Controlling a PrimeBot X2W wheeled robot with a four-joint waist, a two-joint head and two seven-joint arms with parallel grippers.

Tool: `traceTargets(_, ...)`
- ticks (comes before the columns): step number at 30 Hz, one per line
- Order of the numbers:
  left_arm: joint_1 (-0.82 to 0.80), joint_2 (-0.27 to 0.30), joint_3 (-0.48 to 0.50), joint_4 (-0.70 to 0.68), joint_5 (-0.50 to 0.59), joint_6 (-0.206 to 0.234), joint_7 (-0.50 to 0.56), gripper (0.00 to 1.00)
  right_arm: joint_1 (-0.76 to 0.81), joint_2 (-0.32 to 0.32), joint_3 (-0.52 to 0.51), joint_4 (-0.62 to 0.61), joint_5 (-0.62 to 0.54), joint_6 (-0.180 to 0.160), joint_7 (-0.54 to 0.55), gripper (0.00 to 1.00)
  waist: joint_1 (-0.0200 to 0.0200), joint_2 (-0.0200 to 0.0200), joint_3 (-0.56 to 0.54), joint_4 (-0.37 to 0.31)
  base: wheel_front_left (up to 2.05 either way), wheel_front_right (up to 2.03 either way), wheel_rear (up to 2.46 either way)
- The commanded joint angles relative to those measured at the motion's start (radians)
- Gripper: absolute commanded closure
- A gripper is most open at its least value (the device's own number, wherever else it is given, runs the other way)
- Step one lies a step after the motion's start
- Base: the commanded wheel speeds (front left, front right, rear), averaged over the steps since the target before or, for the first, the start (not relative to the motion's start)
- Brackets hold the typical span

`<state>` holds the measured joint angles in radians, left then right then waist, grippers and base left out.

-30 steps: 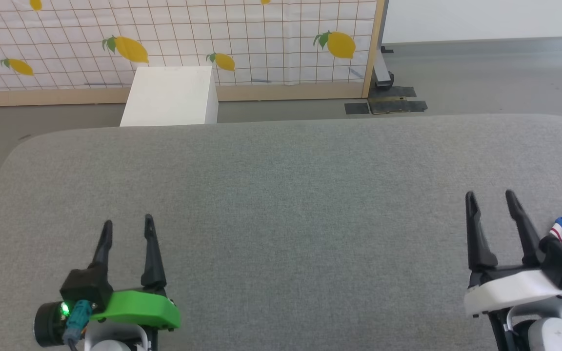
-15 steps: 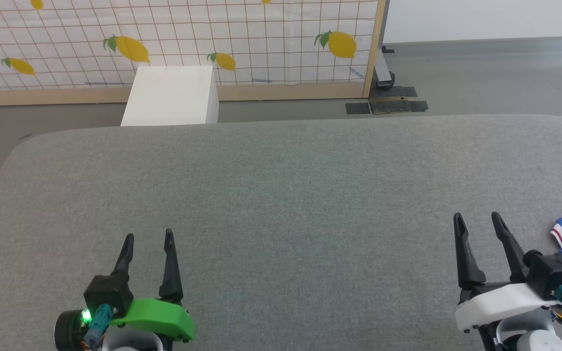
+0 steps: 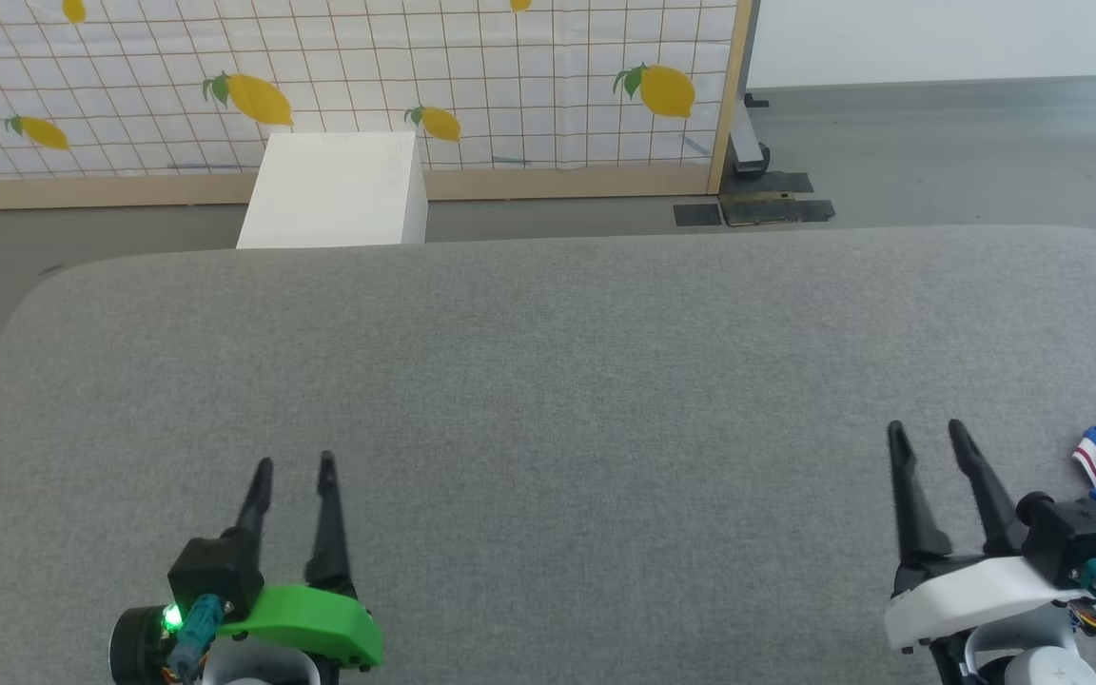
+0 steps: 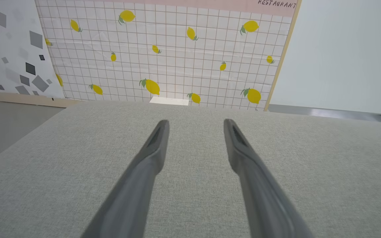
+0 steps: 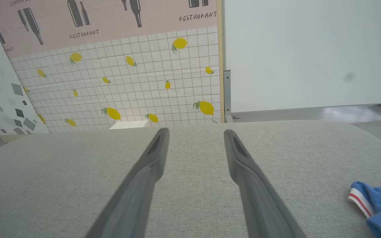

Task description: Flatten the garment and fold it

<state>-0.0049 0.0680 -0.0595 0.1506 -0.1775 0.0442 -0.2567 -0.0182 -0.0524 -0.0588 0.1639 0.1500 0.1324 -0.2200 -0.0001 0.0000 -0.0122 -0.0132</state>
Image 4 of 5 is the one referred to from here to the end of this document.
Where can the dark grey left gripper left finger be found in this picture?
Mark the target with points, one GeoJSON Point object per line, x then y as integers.
{"type": "Point", "coordinates": [134, 191]}

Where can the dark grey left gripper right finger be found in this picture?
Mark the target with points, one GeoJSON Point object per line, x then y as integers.
{"type": "Point", "coordinates": [263, 195]}

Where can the white box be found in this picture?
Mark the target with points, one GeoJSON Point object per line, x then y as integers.
{"type": "Point", "coordinates": [169, 100]}

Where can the lemon print grid panel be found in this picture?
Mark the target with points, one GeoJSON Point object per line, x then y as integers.
{"type": "Point", "coordinates": [177, 49]}

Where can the white terrazzo print panel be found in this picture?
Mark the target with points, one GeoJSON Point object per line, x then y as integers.
{"type": "Point", "coordinates": [8, 49]}

